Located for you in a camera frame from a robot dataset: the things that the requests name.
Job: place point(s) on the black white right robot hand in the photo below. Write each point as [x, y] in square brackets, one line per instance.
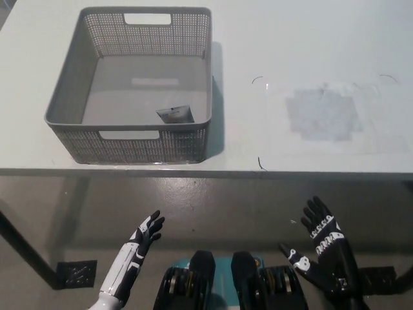
[332, 255]

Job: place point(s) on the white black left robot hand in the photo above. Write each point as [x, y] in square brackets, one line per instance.
[132, 255]

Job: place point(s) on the white shampoo tube blue cap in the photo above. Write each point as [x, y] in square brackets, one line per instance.
[177, 115]

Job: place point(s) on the black table foot plate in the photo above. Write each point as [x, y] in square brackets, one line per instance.
[380, 279]
[77, 274]

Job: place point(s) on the black metal table leg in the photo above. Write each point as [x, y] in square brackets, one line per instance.
[29, 248]
[406, 274]

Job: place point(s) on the black robot leg units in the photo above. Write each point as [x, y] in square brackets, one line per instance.
[226, 284]

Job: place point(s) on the grey perforated plastic basket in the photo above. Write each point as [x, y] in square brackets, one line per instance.
[138, 90]

